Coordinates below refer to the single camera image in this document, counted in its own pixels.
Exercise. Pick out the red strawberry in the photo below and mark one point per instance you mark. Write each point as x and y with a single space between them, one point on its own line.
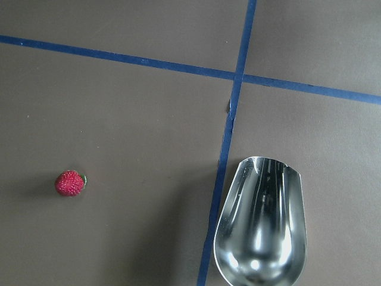
70 183

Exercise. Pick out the steel ice scoop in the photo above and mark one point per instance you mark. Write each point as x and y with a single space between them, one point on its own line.
261 236

